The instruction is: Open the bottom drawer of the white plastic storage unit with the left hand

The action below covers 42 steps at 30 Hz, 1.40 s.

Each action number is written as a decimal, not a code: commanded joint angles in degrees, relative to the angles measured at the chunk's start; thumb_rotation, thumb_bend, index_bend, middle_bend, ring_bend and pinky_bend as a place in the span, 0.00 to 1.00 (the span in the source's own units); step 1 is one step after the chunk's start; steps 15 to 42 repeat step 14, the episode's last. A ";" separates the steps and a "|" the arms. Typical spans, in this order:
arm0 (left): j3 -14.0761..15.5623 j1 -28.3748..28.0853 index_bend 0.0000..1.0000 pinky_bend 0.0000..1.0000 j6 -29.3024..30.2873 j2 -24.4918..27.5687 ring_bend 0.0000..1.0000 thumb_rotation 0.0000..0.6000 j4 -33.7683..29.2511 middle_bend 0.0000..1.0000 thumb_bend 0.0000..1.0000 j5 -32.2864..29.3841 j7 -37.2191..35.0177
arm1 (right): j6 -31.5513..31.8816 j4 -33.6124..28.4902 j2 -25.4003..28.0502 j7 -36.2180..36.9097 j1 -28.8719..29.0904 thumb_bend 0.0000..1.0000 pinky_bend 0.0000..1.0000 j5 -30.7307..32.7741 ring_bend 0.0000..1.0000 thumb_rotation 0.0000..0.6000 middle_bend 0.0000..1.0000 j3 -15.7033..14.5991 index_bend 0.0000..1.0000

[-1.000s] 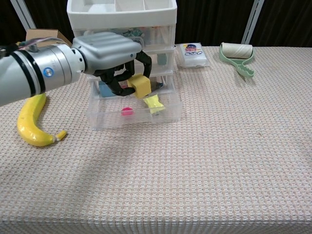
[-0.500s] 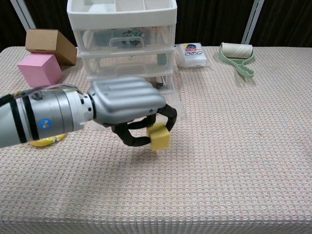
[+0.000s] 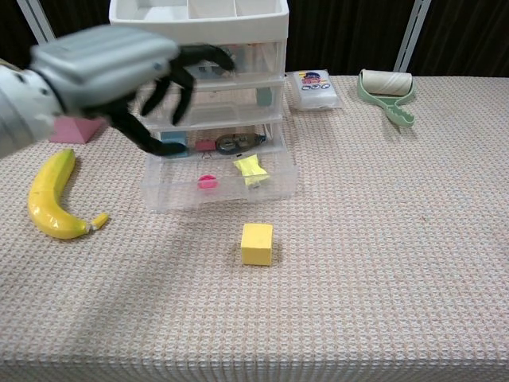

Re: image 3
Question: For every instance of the black and silver left hand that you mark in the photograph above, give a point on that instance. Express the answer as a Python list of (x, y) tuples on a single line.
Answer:
[(103, 67)]

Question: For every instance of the yellow cube block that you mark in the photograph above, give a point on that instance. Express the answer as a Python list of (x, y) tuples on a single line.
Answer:
[(256, 246)]

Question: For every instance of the clear drawer with green toys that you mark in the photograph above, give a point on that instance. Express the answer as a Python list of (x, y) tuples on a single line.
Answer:
[(258, 59)]

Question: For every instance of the pink cube block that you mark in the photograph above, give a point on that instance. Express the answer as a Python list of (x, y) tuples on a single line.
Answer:
[(75, 129)]

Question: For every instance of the blue small box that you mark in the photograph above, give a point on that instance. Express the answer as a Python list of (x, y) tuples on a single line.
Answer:
[(177, 138)]

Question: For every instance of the pink binder clip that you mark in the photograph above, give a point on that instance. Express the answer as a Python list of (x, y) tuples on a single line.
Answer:
[(204, 145)]

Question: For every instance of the yellow banana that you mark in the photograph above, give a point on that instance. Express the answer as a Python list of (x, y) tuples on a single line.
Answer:
[(45, 199)]

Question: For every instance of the grey correction tape dispenser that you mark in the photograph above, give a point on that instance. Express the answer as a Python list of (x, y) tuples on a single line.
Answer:
[(238, 142)]

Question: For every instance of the dark green object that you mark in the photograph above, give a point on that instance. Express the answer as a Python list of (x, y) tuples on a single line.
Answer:
[(264, 97)]

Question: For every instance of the yellow wrapped packet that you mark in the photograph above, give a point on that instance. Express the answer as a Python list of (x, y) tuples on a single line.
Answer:
[(250, 167)]

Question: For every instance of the white wrapped tissue packet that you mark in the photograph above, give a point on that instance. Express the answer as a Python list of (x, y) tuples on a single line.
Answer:
[(316, 93)]

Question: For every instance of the black curtain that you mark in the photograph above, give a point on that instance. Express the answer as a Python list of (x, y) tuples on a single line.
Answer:
[(350, 36)]

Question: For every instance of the green lint roller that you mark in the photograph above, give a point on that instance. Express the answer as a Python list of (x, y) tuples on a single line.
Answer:
[(387, 83)]

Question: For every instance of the beige woven tablecloth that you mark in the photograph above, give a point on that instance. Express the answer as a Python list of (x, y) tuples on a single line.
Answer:
[(338, 278)]

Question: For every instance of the white metal frame post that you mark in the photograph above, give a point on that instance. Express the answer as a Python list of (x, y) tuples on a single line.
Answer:
[(411, 36), (33, 20)]

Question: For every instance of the white plastic drawer cabinet frame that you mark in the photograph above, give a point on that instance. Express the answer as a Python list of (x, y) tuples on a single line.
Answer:
[(199, 24)]

